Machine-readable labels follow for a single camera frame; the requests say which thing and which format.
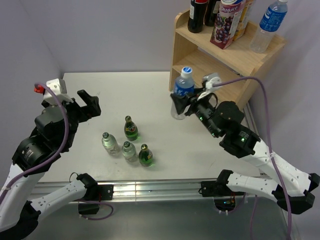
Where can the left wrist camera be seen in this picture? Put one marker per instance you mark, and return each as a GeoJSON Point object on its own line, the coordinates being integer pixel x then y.
{"type": "Point", "coordinates": [58, 87]}

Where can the wooden shelf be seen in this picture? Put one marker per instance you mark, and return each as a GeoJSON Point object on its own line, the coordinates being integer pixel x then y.
{"type": "Point", "coordinates": [196, 51]}

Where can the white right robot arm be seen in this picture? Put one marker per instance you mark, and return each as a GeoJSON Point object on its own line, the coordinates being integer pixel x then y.
{"type": "Point", "coordinates": [224, 120]}

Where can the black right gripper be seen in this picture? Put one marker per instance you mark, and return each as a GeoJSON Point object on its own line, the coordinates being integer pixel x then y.
{"type": "Point", "coordinates": [181, 102]}

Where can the blue-cap water bottle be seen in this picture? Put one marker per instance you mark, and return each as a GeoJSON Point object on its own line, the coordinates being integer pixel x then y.
{"type": "Point", "coordinates": [268, 25]}
{"type": "Point", "coordinates": [183, 84]}

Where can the purple juice carton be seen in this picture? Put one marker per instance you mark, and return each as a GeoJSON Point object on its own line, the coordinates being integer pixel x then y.
{"type": "Point", "coordinates": [226, 22]}

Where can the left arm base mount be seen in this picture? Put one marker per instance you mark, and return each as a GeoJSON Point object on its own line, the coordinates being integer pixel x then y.
{"type": "Point", "coordinates": [90, 204]}

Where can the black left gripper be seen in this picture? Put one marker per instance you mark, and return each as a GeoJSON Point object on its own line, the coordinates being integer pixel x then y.
{"type": "Point", "coordinates": [92, 109]}

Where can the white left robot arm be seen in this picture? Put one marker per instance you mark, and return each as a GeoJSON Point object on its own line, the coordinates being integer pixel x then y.
{"type": "Point", "coordinates": [20, 216]}

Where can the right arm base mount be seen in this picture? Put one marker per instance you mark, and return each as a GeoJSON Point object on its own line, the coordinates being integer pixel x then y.
{"type": "Point", "coordinates": [213, 189]}

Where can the green glass bottle far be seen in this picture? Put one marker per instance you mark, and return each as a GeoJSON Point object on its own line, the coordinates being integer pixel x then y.
{"type": "Point", "coordinates": [130, 129]}

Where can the clear glass bottle left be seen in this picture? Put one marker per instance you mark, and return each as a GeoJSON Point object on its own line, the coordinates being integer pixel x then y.
{"type": "Point", "coordinates": [110, 144]}

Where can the orange juice carton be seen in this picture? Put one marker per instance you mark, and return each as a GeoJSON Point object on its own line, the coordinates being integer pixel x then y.
{"type": "Point", "coordinates": [243, 21]}

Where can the clear glass bottle right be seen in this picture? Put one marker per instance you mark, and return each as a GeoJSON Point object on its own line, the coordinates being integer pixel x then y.
{"type": "Point", "coordinates": [129, 152]}

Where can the green glass bottle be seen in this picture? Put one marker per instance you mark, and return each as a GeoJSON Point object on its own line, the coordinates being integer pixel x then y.
{"type": "Point", "coordinates": [130, 129]}
{"type": "Point", "coordinates": [145, 156]}

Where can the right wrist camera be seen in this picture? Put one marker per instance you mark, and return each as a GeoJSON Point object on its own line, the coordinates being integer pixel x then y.
{"type": "Point", "coordinates": [210, 83]}

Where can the cola glass bottle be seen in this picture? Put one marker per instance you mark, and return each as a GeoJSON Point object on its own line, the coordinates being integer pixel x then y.
{"type": "Point", "coordinates": [211, 12]}
{"type": "Point", "coordinates": [197, 12]}

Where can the green glass bottle near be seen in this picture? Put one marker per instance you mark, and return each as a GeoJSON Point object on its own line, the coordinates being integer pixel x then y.
{"type": "Point", "coordinates": [145, 156]}

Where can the aluminium mounting rail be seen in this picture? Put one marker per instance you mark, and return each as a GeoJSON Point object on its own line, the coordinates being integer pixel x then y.
{"type": "Point", "coordinates": [185, 154]}

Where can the clear glass bottle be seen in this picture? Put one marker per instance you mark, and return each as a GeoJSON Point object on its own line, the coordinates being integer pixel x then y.
{"type": "Point", "coordinates": [129, 152]}
{"type": "Point", "coordinates": [110, 144]}

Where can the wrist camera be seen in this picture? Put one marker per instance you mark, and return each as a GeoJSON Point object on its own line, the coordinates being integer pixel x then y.
{"type": "Point", "coordinates": [58, 87]}
{"type": "Point", "coordinates": [210, 83]}

